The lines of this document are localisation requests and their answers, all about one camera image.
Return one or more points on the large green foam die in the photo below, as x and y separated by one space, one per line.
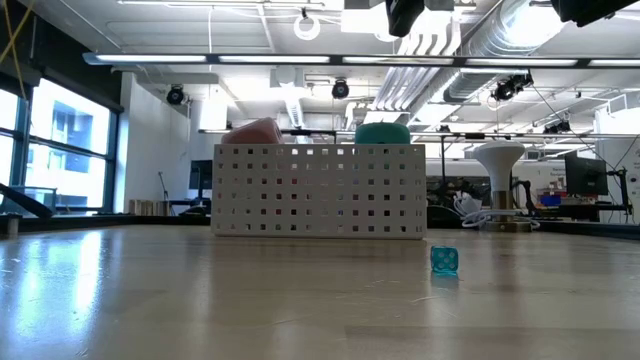
382 134

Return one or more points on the large pink foam die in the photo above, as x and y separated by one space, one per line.
252 132

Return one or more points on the white perforated basket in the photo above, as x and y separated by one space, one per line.
320 235

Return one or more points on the small blue translucent die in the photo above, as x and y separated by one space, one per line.
444 260

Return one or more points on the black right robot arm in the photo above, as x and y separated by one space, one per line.
595 10

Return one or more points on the long light bar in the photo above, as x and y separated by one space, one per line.
275 59

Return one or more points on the white mushroom table lamp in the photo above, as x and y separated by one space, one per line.
500 160

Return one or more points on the black computer monitor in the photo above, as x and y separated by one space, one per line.
200 175
585 175

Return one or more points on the black monitor stand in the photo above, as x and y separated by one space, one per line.
623 190

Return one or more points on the row of wooden blocks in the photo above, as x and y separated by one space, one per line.
150 207

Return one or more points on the large office window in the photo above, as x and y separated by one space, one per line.
70 125

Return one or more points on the black ceiling camera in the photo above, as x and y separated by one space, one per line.
562 127
505 91
340 90
175 95

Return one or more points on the silver ventilation duct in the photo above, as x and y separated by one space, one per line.
520 30

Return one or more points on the black overhead rail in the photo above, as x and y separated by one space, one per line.
320 132

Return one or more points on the black aluminium table frame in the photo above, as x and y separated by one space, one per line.
100 221

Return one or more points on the short grey post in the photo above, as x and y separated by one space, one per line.
12 226

